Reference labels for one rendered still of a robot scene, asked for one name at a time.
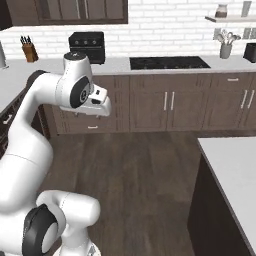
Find brown base cupboards run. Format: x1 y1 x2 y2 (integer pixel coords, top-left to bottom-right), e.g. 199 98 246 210
42 71 256 136

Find black toaster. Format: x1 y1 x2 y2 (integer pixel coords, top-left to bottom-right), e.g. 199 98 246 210
242 42 256 64

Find wooden knife block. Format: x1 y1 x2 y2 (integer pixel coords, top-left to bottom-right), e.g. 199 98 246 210
19 34 40 64

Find black stove hob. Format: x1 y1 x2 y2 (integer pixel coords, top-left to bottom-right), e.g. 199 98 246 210
129 55 212 71

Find grey upright box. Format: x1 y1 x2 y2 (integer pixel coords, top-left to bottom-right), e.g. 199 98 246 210
240 0 253 18

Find grey kitchen tools bunch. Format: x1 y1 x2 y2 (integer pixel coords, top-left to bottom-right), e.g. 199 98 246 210
216 29 242 46

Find dark brown wall cupboards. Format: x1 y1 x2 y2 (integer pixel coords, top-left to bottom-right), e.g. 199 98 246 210
5 0 130 26

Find brown and white jar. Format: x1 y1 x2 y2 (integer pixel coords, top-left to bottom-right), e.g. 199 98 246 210
214 3 229 19

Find grey utensil pot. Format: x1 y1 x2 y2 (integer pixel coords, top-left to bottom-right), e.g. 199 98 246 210
219 43 233 60

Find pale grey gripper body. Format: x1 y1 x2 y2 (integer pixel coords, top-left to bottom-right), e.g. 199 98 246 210
59 95 113 118

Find dark kitchen island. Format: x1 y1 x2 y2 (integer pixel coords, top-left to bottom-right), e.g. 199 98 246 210
187 136 256 256

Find white wall shelf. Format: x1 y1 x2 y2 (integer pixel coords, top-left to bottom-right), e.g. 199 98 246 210
204 14 256 24

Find black toaster oven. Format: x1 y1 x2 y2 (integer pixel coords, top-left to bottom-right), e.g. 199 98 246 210
68 31 107 65

